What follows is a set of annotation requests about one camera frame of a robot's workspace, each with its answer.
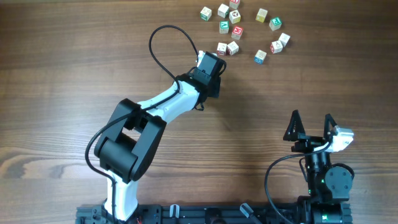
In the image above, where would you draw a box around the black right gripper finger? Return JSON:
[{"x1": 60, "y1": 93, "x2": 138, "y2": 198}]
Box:
[
  {"x1": 283, "y1": 110, "x2": 305, "y2": 141},
  {"x1": 323, "y1": 114, "x2": 337, "y2": 139}
]

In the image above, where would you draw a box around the blue-sided bee block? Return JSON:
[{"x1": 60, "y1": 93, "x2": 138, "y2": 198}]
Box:
[{"x1": 254, "y1": 50, "x2": 267, "y2": 64}]

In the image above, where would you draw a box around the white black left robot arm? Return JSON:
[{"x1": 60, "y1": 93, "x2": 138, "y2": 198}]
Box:
[{"x1": 94, "y1": 52, "x2": 226, "y2": 223}]

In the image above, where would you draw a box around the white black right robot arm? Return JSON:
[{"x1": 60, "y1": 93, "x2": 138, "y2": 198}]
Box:
[{"x1": 283, "y1": 110, "x2": 354, "y2": 224}]

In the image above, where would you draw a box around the red A block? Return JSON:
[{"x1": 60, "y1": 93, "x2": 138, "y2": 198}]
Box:
[{"x1": 216, "y1": 42, "x2": 228, "y2": 56}]

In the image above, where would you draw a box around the plain picture block beside A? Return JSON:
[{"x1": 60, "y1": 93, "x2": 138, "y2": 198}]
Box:
[{"x1": 227, "y1": 41, "x2": 239, "y2": 55}]

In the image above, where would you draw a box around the red M block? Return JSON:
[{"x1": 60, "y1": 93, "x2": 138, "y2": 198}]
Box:
[{"x1": 231, "y1": 26, "x2": 243, "y2": 40}]

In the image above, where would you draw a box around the green Y block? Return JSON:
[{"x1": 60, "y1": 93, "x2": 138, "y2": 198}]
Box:
[{"x1": 219, "y1": 21, "x2": 229, "y2": 34}]

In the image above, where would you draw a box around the yellow-sided picture block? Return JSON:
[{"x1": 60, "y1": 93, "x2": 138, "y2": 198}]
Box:
[{"x1": 229, "y1": 10, "x2": 241, "y2": 24}]

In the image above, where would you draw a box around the red-sided ice cream block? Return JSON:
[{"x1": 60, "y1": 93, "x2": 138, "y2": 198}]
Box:
[{"x1": 270, "y1": 40, "x2": 284, "y2": 54}]

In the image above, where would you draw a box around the green-letter block far left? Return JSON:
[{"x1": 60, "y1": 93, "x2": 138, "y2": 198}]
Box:
[{"x1": 200, "y1": 6, "x2": 212, "y2": 21}]

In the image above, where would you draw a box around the white block green side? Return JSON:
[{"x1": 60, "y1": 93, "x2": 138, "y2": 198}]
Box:
[{"x1": 218, "y1": 4, "x2": 229, "y2": 18}]

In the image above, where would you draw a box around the blue P block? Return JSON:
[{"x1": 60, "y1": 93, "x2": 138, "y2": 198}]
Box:
[{"x1": 279, "y1": 33, "x2": 290, "y2": 47}]

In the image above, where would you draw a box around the red-top block at back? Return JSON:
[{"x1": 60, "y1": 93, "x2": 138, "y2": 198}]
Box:
[{"x1": 229, "y1": 0, "x2": 241, "y2": 9}]

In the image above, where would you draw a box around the yellow block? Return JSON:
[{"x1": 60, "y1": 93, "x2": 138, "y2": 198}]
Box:
[{"x1": 256, "y1": 8, "x2": 268, "y2": 22}]

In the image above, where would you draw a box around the green-top block right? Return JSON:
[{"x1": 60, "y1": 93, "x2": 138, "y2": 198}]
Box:
[{"x1": 269, "y1": 17, "x2": 282, "y2": 31}]

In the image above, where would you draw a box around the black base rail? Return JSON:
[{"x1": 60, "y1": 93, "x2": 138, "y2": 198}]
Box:
[{"x1": 75, "y1": 202, "x2": 354, "y2": 224}]

